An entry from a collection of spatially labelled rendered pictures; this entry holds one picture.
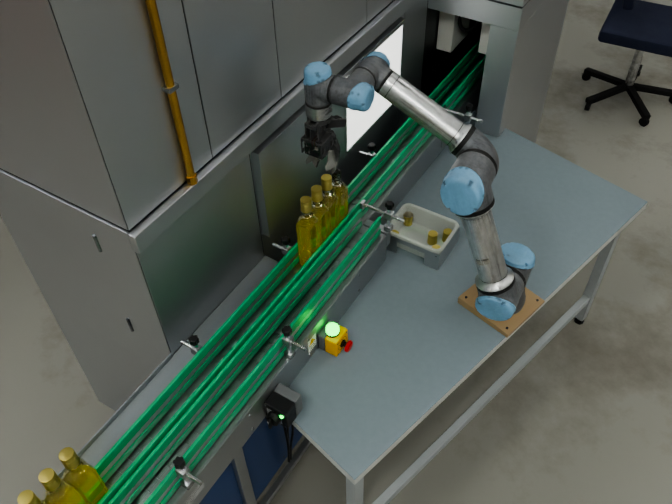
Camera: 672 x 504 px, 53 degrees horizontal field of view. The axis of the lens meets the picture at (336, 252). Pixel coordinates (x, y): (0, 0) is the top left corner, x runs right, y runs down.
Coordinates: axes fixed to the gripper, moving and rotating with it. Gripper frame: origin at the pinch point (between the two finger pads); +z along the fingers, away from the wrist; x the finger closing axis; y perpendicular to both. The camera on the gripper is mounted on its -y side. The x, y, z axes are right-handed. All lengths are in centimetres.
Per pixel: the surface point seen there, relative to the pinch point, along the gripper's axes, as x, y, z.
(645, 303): 105, -110, 121
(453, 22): -6, -110, 7
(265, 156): -11.9, 13.6, -8.5
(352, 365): 28, 32, 46
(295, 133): -11.7, -1.8, -6.6
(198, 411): 5, 76, 28
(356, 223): 6.4, -7.8, 28.5
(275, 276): -3.3, 26.6, 27.0
